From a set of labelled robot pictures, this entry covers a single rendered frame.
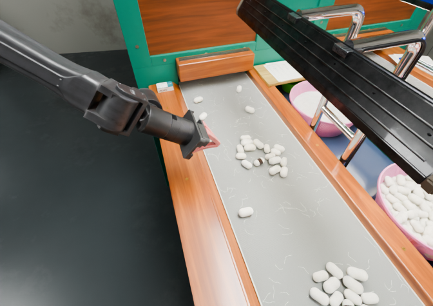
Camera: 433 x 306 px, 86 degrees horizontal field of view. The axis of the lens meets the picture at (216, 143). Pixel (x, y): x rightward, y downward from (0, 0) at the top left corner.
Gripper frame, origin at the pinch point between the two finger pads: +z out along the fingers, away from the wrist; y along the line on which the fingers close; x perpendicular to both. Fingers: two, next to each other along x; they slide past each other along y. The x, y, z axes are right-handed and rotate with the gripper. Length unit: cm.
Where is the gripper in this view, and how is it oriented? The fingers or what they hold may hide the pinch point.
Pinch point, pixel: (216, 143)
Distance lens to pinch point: 57.1
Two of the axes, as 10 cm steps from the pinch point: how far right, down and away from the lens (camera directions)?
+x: -6.1, 6.6, 4.3
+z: 7.3, 2.6, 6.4
